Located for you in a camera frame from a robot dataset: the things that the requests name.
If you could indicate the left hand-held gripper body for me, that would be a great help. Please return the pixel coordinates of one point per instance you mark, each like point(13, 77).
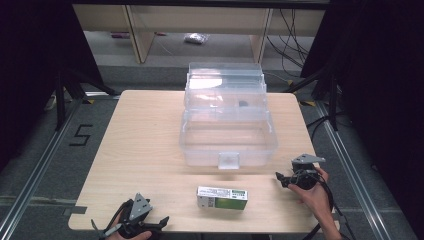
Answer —
point(140, 207)

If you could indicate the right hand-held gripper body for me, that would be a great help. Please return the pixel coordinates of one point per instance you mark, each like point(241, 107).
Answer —
point(305, 173)

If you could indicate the person's left hand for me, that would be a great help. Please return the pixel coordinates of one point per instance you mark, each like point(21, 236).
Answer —
point(133, 236)

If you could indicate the person's right hand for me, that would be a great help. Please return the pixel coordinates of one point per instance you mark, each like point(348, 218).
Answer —
point(315, 196)

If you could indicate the green and white carton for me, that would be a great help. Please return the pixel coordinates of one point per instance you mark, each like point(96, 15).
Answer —
point(222, 198)

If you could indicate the clear plastic storage box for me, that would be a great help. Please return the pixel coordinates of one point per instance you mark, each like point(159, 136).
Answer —
point(228, 133)

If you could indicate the small dark round object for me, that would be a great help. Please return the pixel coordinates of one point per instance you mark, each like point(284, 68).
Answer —
point(244, 103)

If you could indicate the black tripod stand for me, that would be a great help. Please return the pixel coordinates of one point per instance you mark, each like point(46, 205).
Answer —
point(328, 93)
point(66, 93)

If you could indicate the black curtain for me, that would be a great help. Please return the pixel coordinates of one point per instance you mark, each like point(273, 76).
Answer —
point(33, 66)
point(380, 83)

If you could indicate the crumpled clear plastic bag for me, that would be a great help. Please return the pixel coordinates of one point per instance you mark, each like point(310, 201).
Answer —
point(196, 38)

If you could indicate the pink flat object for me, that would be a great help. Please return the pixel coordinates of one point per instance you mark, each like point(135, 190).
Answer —
point(119, 34)

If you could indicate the aluminium floor rail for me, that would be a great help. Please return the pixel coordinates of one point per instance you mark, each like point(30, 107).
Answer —
point(36, 166)
point(353, 173)

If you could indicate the light wooden desk frame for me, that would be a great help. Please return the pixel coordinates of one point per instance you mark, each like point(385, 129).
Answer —
point(200, 20)

